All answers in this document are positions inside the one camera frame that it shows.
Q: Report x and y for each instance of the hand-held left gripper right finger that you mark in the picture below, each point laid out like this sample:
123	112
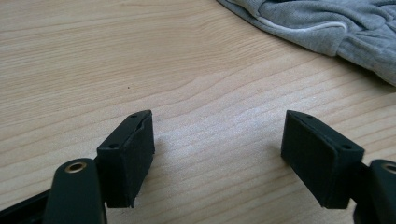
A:
320	161

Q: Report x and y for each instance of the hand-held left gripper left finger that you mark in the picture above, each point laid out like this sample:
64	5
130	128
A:
124	161

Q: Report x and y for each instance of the grey shorts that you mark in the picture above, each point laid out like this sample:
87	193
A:
311	18

